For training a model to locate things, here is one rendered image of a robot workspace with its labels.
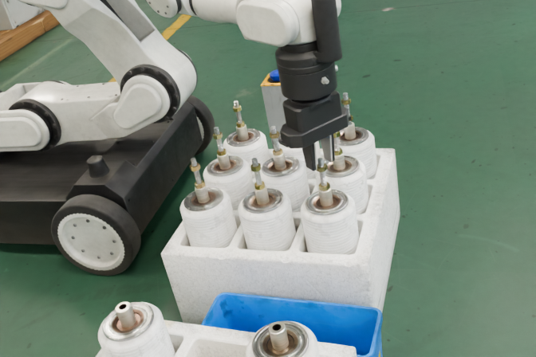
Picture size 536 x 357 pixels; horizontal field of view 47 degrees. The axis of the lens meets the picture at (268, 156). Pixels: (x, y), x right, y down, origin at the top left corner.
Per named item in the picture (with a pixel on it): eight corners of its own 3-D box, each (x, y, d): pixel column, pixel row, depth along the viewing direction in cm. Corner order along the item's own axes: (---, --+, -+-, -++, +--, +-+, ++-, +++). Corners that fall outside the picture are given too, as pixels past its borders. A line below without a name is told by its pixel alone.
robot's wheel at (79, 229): (67, 275, 144) (37, 205, 134) (77, 261, 148) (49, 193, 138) (143, 278, 138) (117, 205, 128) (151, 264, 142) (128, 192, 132)
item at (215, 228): (198, 292, 119) (175, 217, 111) (202, 261, 128) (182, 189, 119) (246, 286, 119) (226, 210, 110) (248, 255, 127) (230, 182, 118)
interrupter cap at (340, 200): (300, 215, 105) (299, 212, 105) (312, 190, 111) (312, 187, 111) (342, 218, 102) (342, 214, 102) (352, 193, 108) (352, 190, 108)
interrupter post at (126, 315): (117, 328, 89) (111, 311, 87) (126, 316, 91) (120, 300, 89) (132, 330, 88) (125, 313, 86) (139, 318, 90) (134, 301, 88)
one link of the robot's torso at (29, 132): (-15, 158, 157) (-37, 111, 151) (29, 121, 174) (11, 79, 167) (53, 155, 151) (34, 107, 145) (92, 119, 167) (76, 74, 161)
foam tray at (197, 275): (182, 323, 123) (159, 253, 114) (243, 209, 154) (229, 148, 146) (376, 343, 110) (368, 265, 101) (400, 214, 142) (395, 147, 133)
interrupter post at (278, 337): (269, 351, 80) (265, 332, 78) (275, 337, 82) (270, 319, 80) (286, 353, 79) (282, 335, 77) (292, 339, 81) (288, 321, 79)
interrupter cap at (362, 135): (371, 128, 128) (370, 125, 128) (366, 147, 122) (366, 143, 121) (335, 130, 130) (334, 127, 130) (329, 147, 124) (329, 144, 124)
